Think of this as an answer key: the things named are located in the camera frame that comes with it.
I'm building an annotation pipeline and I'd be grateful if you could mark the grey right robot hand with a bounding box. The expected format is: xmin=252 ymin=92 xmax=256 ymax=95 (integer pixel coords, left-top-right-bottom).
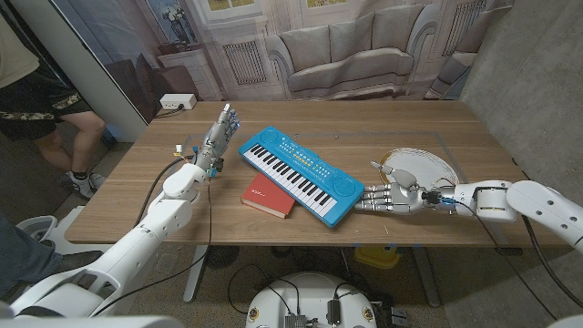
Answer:
xmin=353 ymin=159 xmax=432 ymax=216

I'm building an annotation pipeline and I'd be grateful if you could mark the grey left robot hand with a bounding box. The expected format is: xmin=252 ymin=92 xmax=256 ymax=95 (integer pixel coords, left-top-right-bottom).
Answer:
xmin=194 ymin=103 xmax=241 ymax=170

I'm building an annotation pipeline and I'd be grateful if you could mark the blue toy piano keyboard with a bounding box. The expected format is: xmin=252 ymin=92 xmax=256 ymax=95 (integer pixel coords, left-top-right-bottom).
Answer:
xmin=238 ymin=126 xmax=365 ymax=229

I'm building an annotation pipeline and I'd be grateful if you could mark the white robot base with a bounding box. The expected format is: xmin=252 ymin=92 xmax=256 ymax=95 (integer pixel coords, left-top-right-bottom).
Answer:
xmin=245 ymin=272 xmax=378 ymax=328

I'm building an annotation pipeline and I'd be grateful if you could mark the white gold-rimmed paper plate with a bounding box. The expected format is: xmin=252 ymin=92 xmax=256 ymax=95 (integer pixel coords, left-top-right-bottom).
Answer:
xmin=378 ymin=148 xmax=461 ymax=188

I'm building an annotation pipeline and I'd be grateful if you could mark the red notebook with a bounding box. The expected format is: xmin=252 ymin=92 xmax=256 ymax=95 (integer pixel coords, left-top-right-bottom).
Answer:
xmin=240 ymin=171 xmax=296 ymax=220

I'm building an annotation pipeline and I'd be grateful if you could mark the white power strip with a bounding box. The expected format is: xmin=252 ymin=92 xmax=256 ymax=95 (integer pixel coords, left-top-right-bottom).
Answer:
xmin=159 ymin=93 xmax=198 ymax=111

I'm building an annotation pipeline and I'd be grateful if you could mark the yellow object under table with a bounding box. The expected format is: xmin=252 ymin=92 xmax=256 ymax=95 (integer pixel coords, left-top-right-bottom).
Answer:
xmin=353 ymin=245 xmax=402 ymax=270

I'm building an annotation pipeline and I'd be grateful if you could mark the white table leg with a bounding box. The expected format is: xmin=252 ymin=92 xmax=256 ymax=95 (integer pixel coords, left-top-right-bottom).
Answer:
xmin=182 ymin=244 xmax=209 ymax=304
xmin=412 ymin=245 xmax=442 ymax=309

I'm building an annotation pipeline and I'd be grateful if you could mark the black round floor fan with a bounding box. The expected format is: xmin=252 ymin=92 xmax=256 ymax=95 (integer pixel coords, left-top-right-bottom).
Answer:
xmin=203 ymin=245 xmax=240 ymax=270

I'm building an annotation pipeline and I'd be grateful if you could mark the printed living room backdrop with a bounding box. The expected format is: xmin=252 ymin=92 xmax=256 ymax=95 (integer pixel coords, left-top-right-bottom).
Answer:
xmin=49 ymin=0 xmax=516 ymax=124

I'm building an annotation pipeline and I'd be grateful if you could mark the person in black shorts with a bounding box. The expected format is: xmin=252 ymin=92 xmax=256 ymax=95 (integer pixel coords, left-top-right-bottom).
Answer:
xmin=0 ymin=13 xmax=108 ymax=200

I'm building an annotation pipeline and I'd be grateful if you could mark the person in blue jeans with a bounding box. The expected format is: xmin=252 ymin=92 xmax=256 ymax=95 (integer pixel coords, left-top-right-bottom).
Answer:
xmin=0 ymin=216 xmax=104 ymax=297

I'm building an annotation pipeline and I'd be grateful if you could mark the black power strip cable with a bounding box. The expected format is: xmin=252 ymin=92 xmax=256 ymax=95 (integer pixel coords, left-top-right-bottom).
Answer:
xmin=154 ymin=105 xmax=186 ymax=118

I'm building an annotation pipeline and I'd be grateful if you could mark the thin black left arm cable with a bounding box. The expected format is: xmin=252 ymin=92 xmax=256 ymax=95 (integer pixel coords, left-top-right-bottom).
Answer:
xmin=90 ymin=179 xmax=214 ymax=318

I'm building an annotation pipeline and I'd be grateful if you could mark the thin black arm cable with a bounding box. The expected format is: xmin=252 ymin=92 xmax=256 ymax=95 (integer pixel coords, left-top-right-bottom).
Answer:
xmin=455 ymin=202 xmax=559 ymax=320
xmin=90 ymin=179 xmax=214 ymax=318

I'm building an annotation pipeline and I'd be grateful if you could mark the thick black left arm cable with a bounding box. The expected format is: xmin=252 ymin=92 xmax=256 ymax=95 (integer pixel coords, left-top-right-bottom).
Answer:
xmin=134 ymin=157 xmax=186 ymax=228

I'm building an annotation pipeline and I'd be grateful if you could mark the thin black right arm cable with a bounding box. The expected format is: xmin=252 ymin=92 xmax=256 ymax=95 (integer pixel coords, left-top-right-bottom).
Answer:
xmin=455 ymin=202 xmax=559 ymax=320

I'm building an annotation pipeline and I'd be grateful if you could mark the black floor cable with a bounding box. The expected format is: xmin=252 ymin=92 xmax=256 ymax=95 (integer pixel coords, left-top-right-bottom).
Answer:
xmin=227 ymin=263 xmax=302 ymax=315

